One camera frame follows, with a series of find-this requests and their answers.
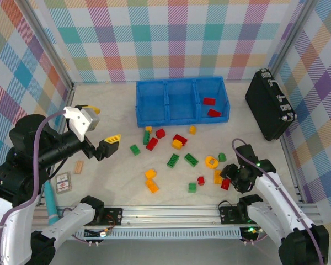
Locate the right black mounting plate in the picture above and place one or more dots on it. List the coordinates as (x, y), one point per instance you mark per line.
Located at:
(229, 215)

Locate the small yellow lego brick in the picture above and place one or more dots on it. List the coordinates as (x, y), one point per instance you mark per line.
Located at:
(148, 128)

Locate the playing card box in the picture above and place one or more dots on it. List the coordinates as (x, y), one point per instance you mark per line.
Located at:
(63, 183)

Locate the long green lego brick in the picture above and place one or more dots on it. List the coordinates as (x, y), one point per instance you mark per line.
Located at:
(146, 137)

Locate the aluminium frame corner post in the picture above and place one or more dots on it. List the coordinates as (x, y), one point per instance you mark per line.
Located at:
(47, 47)
(292, 38)

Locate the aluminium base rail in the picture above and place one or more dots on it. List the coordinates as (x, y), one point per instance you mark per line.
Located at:
(168, 216)

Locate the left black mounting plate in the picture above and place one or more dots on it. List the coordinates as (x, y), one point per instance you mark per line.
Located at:
(113, 215)

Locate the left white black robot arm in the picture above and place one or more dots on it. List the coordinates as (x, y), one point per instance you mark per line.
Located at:
(71, 220)

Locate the blue three-compartment plastic bin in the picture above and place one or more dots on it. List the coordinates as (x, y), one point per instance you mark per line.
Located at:
(151, 121)

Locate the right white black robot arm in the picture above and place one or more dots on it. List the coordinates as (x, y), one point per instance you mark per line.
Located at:
(270, 190)

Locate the small wooden block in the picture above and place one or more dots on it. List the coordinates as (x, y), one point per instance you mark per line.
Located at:
(78, 167)

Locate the small red lego brick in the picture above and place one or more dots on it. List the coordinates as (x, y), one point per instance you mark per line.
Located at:
(200, 180)

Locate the black hard carrying case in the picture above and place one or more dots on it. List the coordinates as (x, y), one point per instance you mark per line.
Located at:
(264, 110)

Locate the black mounting plate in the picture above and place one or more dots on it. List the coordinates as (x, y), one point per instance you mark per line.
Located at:
(113, 215)
(229, 215)

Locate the teal marker pen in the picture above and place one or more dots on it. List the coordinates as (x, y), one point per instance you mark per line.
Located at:
(51, 204)

